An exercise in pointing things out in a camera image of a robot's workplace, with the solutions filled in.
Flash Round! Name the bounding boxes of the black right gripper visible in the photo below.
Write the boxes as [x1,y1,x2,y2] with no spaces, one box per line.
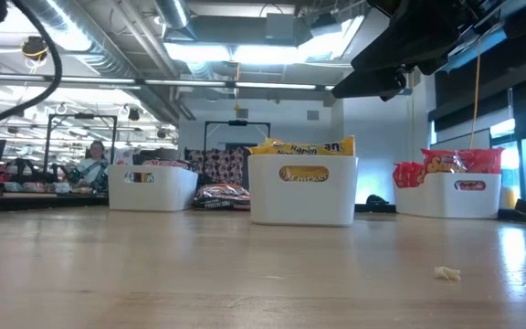
[331,0,526,102]

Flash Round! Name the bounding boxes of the red Savory Noodle pack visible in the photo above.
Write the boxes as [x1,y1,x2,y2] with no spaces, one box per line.
[392,161,425,189]
[421,146,505,192]

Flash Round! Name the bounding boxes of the white plastic bin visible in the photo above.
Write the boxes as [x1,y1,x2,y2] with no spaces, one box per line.
[247,154,359,228]
[393,172,502,219]
[107,164,199,212]

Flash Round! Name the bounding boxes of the ceiling light strip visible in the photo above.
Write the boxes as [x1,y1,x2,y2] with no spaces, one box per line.
[143,78,336,91]

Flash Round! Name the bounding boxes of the yellow container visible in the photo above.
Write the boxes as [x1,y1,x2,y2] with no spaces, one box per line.
[500,185,521,210]

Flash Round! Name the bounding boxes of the small noodle crumb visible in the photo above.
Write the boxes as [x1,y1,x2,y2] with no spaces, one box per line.
[434,266,462,282]

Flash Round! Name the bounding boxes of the seated person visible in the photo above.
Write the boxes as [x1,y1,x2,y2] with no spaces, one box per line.
[76,140,110,192]

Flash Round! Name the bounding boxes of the grey ceiling duct box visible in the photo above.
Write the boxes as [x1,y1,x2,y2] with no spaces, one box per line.
[440,25,507,74]

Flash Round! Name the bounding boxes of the yellow extension cord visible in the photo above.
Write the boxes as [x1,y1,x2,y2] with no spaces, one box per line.
[468,38,482,150]

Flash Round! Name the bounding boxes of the black gantry frame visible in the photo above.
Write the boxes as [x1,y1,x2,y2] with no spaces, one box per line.
[203,120,272,154]
[43,112,119,177]

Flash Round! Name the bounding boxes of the silver ceiling duct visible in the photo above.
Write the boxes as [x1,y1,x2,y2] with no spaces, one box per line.
[153,0,191,29]

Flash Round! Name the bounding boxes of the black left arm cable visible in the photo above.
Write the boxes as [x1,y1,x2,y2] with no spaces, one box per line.
[0,0,64,123]

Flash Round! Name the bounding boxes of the black ceiling cord reel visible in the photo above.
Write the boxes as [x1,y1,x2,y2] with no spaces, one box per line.
[20,35,53,63]

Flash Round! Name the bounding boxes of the black aluminium table frame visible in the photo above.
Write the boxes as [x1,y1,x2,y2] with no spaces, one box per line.
[0,191,526,226]

